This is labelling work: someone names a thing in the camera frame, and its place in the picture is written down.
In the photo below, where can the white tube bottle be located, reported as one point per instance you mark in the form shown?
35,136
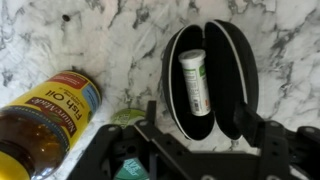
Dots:
196,83

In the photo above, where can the black glasses pouch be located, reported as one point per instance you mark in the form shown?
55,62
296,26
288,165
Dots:
230,76

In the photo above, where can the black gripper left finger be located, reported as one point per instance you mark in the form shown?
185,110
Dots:
106,146

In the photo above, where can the small green container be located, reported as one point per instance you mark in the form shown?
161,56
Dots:
128,116

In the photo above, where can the yellow jar black lid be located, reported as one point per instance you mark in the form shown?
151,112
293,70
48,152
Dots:
50,113

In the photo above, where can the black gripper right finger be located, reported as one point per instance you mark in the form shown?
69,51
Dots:
271,146

